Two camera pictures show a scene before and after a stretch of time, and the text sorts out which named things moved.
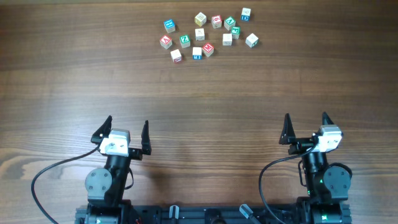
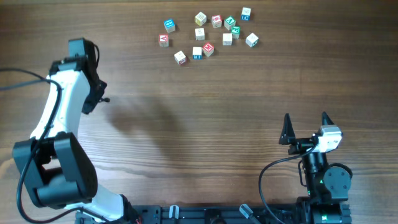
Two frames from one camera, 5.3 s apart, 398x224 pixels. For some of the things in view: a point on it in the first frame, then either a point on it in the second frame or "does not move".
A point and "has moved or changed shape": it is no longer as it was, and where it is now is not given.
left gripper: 134,152 → 94,94
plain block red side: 176,55 has moved or changed shape
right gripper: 302,146 does not move
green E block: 236,31 does not move
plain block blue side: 197,53 does not move
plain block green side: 252,40 does not move
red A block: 165,42 has moved or changed shape
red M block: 208,49 does not move
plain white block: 227,39 does not move
